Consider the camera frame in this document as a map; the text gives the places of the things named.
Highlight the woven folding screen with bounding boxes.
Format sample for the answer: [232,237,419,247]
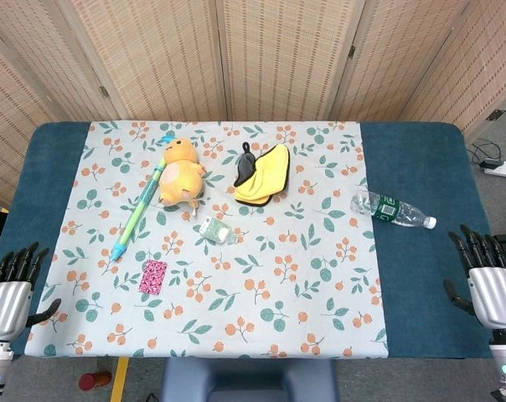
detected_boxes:
[0,0,506,209]

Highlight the white power strip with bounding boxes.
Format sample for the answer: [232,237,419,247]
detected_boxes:
[483,161,506,180]

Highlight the yellow black microfiber cloth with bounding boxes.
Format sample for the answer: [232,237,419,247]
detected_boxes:
[233,142,291,206]

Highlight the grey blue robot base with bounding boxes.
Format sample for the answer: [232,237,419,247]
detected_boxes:
[160,358,340,402]

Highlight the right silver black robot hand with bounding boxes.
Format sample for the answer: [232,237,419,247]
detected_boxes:
[443,224,506,336]

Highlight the giant green blue pen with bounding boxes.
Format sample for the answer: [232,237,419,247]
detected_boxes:
[109,166,165,264]

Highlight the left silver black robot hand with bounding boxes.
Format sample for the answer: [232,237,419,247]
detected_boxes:
[0,241,62,343]

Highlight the small green white packet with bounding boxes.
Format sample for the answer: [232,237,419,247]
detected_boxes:
[199,215,240,246]

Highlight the pink patterned packet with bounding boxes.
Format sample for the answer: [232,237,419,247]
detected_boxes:
[138,259,168,296]

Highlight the clear plastic water bottle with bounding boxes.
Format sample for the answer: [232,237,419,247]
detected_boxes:
[349,188,437,230]

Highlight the black cable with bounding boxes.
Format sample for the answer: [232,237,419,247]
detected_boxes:
[466,139,503,164]

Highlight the orange plush toy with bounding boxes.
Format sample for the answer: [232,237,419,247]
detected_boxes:
[157,133,207,221]

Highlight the dark blue table cover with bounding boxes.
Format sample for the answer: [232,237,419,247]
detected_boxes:
[0,121,506,361]

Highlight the floral print tablecloth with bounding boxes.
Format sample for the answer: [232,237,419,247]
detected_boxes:
[24,120,390,360]

